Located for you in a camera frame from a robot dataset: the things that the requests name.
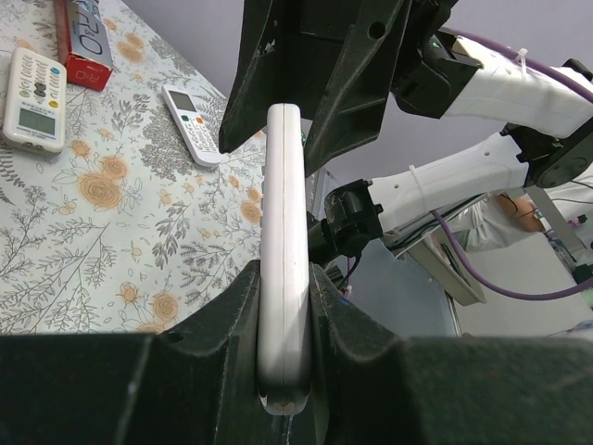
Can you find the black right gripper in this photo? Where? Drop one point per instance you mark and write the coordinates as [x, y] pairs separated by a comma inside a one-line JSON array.
[[352, 106]]

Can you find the floral table mat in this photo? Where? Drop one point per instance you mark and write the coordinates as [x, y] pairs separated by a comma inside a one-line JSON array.
[[123, 231]]

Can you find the white remote with display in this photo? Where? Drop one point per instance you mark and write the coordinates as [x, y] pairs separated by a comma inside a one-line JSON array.
[[284, 344]]

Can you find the red white toothpaste box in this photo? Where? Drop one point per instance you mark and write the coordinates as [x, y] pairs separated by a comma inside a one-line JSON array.
[[82, 43]]

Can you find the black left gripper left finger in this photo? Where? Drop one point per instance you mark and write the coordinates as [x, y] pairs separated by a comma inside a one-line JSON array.
[[192, 384]]

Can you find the small white remote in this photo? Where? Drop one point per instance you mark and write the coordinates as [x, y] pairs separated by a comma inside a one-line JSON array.
[[192, 127]]

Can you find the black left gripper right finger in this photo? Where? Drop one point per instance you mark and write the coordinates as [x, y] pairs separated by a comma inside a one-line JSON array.
[[373, 387]]

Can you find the white air conditioner remote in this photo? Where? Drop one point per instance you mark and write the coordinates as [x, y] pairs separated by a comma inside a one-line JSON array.
[[35, 113]]

